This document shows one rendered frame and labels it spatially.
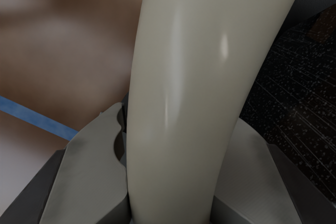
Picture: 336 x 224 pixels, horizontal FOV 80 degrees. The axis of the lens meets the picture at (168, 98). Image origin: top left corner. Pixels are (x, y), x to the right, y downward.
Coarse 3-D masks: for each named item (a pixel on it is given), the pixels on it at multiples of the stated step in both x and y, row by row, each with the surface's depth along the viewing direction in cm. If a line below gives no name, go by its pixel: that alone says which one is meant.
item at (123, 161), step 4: (100, 112) 114; (124, 132) 120; (124, 136) 117; (124, 140) 114; (124, 144) 112; (124, 148) 109; (124, 152) 107; (124, 156) 104; (120, 160) 101; (124, 160) 102; (124, 164) 100
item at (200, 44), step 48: (144, 0) 4; (192, 0) 3; (240, 0) 3; (288, 0) 3; (144, 48) 4; (192, 48) 3; (240, 48) 3; (144, 96) 4; (192, 96) 4; (240, 96) 4; (144, 144) 5; (192, 144) 4; (144, 192) 6; (192, 192) 5
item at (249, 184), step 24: (240, 120) 10; (240, 144) 9; (264, 144) 9; (240, 168) 8; (264, 168) 8; (216, 192) 7; (240, 192) 7; (264, 192) 7; (216, 216) 7; (240, 216) 6; (264, 216) 6; (288, 216) 6
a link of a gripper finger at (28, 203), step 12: (60, 156) 8; (48, 168) 8; (36, 180) 7; (48, 180) 7; (24, 192) 7; (36, 192) 7; (48, 192) 7; (12, 204) 7; (24, 204) 7; (36, 204) 7; (0, 216) 6; (12, 216) 6; (24, 216) 6; (36, 216) 6
